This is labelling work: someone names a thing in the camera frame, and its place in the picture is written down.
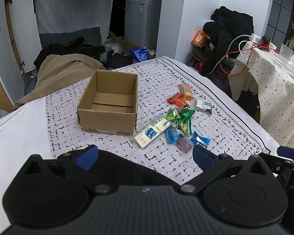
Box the cream long snack pack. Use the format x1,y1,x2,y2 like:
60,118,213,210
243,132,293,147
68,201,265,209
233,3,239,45
134,116,171,149

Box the blue snack packet right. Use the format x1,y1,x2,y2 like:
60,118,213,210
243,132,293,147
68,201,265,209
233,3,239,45
190,131,211,148

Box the blue snack packet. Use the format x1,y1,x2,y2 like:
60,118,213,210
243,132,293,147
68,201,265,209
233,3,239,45
166,128,183,144
190,131,211,148

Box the purple round snack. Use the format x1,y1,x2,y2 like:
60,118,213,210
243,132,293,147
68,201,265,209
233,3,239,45
176,137,193,153

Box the yellow green snack packet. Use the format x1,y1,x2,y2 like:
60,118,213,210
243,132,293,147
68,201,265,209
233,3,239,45
176,119,192,137

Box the blue snack packet left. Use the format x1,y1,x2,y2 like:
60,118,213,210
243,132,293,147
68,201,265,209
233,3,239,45
166,128,183,144

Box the white patterned bed cover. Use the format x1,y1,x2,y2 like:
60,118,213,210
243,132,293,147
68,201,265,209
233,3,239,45
0,56,281,226

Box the dark green snack packet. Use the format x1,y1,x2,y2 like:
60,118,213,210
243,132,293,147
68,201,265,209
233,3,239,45
179,106,195,124

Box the brown cardboard box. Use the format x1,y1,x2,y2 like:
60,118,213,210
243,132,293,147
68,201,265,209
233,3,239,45
77,70,139,136

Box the white black snack packet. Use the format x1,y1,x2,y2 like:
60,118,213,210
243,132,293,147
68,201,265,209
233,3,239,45
195,98,212,115

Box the light green snack packet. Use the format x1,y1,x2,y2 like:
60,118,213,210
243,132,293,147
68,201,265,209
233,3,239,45
166,108,181,120

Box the orange snack packet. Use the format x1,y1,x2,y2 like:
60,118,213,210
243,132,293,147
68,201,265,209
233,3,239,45
175,97,194,108

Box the red candy bar wrapper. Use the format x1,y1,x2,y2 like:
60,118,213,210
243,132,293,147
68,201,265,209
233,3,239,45
167,92,184,104

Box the orange biscuit pack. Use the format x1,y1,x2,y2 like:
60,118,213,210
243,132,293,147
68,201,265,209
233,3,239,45
177,84,193,97

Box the beige blanket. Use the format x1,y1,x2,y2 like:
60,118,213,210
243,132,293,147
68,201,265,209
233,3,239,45
13,54,105,110

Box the black clothes heap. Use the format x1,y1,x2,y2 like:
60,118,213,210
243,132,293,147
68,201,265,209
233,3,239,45
34,36,134,70

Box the dotted cream tablecloth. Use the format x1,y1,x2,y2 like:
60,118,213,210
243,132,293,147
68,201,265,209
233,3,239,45
228,41,294,147

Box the blue shiny bag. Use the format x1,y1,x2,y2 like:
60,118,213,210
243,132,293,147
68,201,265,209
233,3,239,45
129,48,149,62

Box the orange tissue box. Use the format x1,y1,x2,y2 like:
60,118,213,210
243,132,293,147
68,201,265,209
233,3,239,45
191,30,207,48

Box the black fluffy clothes pile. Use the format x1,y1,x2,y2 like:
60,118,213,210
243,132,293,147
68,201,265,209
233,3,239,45
203,6,254,65

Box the white wardrobe door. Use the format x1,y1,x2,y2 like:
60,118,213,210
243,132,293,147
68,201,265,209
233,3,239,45
0,0,42,104

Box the white washing machine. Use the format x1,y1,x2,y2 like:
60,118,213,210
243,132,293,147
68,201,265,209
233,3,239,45
125,0,161,48

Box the red cable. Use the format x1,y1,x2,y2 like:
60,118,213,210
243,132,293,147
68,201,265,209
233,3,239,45
219,42,280,75

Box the white cable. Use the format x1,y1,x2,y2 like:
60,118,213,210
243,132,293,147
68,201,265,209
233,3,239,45
208,34,254,75

